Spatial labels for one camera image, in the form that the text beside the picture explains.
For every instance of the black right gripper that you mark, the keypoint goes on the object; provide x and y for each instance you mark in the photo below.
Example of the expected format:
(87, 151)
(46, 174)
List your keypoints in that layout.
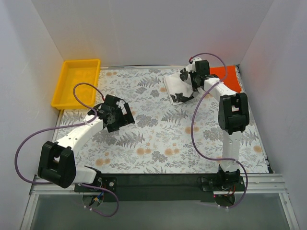
(186, 75)

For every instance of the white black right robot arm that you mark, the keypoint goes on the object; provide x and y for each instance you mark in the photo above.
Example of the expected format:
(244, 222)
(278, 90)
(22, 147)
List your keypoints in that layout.
(233, 117)

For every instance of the yellow plastic tray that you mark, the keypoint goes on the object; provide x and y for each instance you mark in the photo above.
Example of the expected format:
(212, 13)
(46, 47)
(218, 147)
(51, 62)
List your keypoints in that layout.
(72, 73)

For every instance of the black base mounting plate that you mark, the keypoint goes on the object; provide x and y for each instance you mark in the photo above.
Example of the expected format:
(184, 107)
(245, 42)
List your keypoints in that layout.
(162, 187)

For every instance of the aluminium frame rail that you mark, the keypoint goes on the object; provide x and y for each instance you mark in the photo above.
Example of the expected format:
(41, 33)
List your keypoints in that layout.
(263, 205)

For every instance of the folded orange t-shirt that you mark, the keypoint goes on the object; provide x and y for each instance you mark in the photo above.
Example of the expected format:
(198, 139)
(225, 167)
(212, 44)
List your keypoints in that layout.
(231, 81)

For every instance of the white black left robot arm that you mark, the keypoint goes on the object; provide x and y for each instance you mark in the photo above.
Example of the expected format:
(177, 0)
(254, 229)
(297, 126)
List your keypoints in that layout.
(57, 161)

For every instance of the white t-shirt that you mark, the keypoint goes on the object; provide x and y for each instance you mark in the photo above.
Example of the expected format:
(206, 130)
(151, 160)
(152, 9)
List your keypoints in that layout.
(179, 91)

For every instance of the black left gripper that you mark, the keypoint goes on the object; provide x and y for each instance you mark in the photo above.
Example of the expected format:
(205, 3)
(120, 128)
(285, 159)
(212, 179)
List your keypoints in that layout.
(121, 116)

